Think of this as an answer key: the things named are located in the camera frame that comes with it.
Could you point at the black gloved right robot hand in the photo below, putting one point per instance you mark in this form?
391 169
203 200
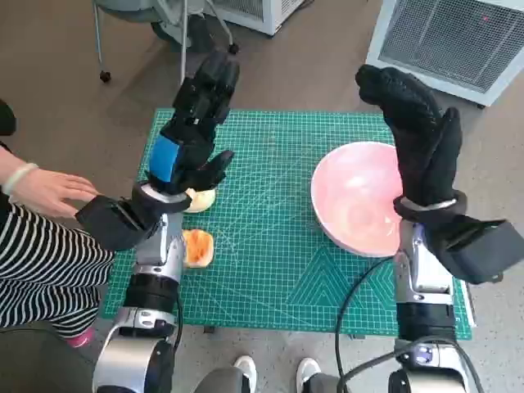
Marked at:
421 139

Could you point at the person's hand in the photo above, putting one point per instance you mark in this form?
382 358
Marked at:
57 192

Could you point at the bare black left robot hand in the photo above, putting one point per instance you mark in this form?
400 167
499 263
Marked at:
192 123

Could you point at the round bread bun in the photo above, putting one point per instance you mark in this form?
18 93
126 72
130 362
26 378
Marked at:
202 202

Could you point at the pink bowl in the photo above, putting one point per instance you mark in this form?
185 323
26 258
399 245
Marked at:
352 196

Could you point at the long striped bread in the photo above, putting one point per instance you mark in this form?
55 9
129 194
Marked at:
198 249

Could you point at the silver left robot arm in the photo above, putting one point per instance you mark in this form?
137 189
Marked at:
159 254

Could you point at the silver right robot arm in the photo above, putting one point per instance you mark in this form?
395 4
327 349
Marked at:
425 270

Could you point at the person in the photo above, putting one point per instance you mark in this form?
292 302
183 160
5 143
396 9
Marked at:
41 254

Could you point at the black bag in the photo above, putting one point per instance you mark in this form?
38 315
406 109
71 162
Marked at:
200 32

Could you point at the white cabinet with mesh grille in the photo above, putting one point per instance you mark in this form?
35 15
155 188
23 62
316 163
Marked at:
442 41

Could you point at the white appliance with glass door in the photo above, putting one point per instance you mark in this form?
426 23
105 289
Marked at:
254 12

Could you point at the grey chair with casters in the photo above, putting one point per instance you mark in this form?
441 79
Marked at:
123 8

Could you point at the green cutting mat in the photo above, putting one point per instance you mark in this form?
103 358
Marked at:
266 245

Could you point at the pink shoe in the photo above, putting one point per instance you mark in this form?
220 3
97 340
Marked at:
82 339

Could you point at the person's leg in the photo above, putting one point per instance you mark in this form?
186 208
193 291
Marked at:
323 384
221 380

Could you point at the white shoe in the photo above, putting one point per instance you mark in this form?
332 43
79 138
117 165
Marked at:
308 370
245 368

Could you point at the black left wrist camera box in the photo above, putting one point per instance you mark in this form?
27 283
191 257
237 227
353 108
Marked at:
110 223

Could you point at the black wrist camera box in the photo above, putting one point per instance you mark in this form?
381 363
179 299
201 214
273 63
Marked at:
110 223
471 249

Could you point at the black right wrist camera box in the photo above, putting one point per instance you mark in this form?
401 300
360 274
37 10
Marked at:
471 249

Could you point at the black table bracket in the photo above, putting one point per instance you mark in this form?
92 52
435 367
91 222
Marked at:
356 336
209 330

